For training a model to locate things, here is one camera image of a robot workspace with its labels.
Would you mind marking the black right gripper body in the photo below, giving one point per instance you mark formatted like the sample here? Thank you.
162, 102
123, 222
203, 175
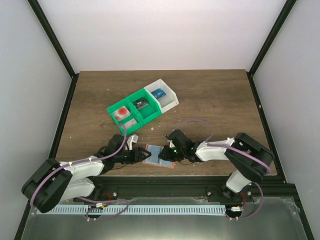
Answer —
178, 155

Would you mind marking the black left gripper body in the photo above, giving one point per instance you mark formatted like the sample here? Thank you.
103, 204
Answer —
132, 159

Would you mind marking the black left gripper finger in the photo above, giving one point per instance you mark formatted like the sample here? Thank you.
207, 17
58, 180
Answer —
144, 152
141, 158

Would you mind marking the white red credit card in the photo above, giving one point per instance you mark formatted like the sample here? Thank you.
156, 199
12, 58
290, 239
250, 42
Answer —
129, 124

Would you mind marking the green front plastic bin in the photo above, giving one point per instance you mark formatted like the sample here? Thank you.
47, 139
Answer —
119, 104

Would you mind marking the green plastic bin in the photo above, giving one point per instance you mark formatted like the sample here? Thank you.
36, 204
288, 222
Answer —
147, 113
119, 104

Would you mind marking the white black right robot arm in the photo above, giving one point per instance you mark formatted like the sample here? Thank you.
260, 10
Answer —
251, 159

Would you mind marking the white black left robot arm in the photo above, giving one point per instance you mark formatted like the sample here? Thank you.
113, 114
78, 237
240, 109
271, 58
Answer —
56, 181

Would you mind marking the red white card stack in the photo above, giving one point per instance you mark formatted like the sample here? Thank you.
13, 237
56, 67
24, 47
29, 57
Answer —
121, 113

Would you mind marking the black VIP card stack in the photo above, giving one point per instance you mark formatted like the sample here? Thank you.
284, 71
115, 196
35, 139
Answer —
140, 103

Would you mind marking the blue card stack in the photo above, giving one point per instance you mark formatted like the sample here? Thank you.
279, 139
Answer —
158, 93

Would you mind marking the green middle plastic bin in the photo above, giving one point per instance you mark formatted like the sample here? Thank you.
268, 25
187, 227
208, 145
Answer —
147, 113

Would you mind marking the white plastic bin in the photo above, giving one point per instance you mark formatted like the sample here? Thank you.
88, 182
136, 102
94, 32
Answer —
167, 102

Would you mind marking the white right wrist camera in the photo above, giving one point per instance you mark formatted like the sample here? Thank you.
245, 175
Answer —
170, 142

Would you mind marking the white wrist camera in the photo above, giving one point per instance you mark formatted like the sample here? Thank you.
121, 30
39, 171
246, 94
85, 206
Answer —
170, 142
131, 141

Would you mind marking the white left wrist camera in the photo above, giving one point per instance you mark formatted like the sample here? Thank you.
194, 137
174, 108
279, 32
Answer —
131, 141

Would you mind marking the light blue slotted cable duct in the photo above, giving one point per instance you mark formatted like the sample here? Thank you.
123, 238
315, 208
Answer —
199, 210

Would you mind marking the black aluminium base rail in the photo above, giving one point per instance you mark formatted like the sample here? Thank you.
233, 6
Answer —
201, 187

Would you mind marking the black left frame post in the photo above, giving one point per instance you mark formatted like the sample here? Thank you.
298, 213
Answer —
44, 22

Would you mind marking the black frame post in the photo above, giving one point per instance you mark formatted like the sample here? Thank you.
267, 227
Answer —
279, 22
44, 22

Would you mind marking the black right frame post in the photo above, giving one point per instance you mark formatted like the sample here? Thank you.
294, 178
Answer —
279, 22

